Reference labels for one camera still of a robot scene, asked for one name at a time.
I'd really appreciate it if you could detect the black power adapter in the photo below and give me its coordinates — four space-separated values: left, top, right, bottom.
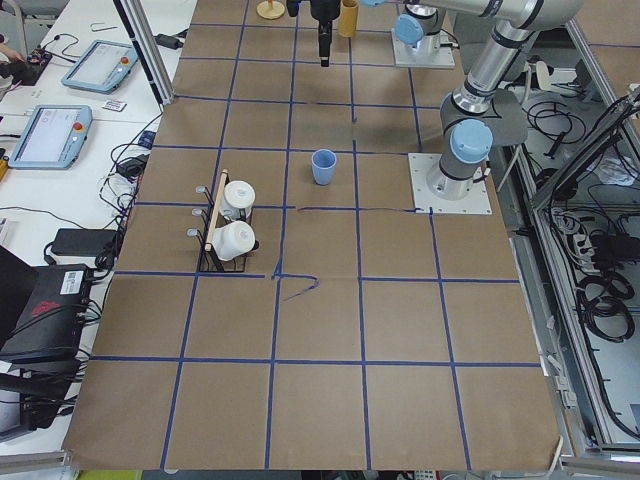
43 229 119 267

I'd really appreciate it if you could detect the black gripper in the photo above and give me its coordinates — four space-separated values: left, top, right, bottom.
310 0 341 68

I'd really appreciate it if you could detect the black wire cup rack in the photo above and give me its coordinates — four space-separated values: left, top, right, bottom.
186 169 259 273

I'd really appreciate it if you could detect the black computer box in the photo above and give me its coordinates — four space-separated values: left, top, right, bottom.
1 248 92 364

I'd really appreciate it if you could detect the teach pendant far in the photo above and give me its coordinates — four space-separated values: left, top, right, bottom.
61 40 139 94

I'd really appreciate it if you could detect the bamboo cylinder holder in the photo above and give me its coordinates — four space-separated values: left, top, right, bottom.
338 0 359 38

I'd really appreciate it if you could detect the wooden mug tree stand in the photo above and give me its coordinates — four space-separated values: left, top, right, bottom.
256 0 285 20

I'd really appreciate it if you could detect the white mug near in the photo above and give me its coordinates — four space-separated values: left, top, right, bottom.
212 221 259 261

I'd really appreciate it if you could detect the white mug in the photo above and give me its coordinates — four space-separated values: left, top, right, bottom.
212 221 259 261
220 180 256 221

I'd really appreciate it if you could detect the light blue cup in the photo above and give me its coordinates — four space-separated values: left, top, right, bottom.
311 149 337 186

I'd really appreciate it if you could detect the teach pendant near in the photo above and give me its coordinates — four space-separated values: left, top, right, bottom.
8 105 93 170

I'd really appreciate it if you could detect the aluminium frame post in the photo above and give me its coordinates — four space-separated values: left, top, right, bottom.
113 0 175 106

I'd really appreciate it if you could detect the teach pendant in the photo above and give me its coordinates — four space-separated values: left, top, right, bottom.
61 40 139 94
8 105 93 170

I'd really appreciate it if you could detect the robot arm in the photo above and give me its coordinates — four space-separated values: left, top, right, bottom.
394 1 583 201
310 1 455 68

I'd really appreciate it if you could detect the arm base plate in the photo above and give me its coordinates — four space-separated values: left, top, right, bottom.
408 153 492 215
391 29 455 69

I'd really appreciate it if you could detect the white mug far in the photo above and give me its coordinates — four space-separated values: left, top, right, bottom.
220 180 256 221

